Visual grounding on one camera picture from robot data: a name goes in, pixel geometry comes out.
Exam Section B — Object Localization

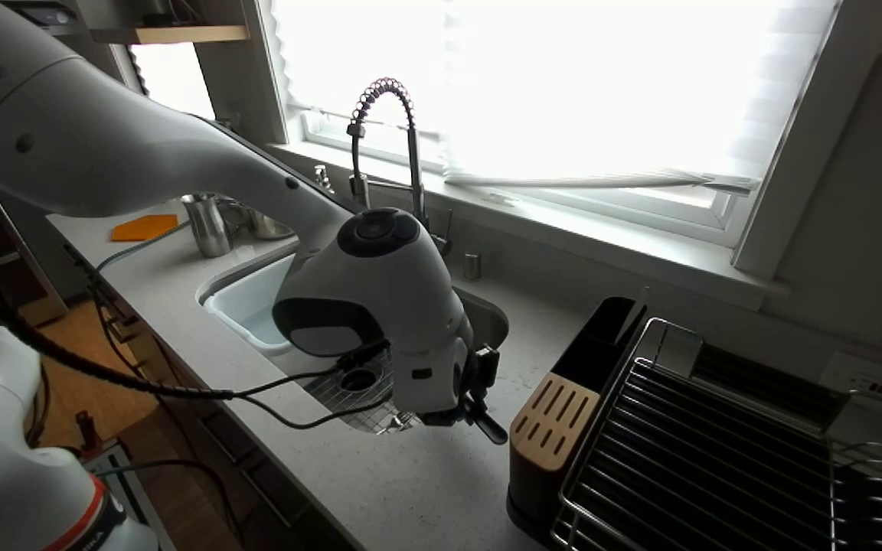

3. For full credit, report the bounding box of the black wire dish rack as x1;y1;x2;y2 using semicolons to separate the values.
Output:
548;317;882;551

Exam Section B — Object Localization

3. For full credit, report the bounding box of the grey cable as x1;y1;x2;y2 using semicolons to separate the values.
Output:
95;220;191;275

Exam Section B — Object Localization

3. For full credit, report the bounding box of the wooden knife block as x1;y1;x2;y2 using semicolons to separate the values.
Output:
507;372;603;529

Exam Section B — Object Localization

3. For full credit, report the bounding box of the wooden shelf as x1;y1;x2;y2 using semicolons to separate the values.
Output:
89;24;250;45

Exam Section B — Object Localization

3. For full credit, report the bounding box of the steel wire sink grid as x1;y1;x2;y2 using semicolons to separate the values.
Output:
302;350;420;435

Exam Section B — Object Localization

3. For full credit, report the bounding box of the white window blind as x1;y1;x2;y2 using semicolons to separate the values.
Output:
441;0;840;192

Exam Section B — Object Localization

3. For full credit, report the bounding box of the steel sink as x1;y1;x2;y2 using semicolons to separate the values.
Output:
196;243;511;437

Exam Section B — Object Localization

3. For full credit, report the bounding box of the steel pitcher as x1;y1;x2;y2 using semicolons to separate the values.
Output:
180;193;235;259

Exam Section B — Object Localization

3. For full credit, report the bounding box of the spring neck steel tap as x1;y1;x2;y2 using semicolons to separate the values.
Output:
345;77;455;258

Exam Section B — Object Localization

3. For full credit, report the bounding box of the drawer handle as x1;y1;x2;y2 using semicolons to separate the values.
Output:
240;465;295;530
198;416;241;466

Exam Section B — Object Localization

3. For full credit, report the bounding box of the white plastic tub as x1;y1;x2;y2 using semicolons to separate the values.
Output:
204;255;298;357

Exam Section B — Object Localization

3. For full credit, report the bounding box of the steel pot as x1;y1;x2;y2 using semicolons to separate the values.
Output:
245;207;295;241

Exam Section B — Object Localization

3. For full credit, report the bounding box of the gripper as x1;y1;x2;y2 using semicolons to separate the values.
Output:
462;346;509;446

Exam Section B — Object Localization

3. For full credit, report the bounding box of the orange cloth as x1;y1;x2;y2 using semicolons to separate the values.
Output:
110;214;181;243

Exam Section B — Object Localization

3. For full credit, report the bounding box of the black utensil holder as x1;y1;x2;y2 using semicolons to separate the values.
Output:
551;296;650;402

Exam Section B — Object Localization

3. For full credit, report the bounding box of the window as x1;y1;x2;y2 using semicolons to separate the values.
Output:
261;0;844;249

